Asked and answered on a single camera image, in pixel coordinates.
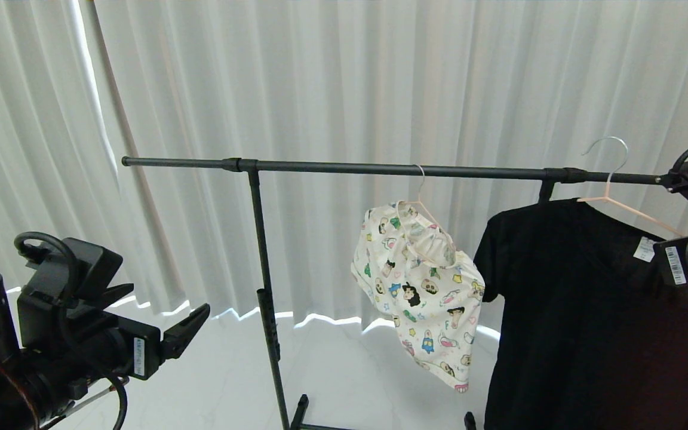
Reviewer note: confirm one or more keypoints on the black garment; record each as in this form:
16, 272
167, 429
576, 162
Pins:
571, 310

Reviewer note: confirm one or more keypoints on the black clothes rack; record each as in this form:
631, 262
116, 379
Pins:
380, 169

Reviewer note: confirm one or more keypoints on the pink clothes hanger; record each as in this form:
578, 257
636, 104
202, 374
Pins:
608, 185
421, 179

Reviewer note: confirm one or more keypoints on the white curtain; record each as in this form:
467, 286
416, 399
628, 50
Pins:
320, 77

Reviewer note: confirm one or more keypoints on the cream printed garment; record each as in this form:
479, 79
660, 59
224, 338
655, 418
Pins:
421, 298

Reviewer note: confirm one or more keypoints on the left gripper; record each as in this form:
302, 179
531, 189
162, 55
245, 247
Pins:
105, 358

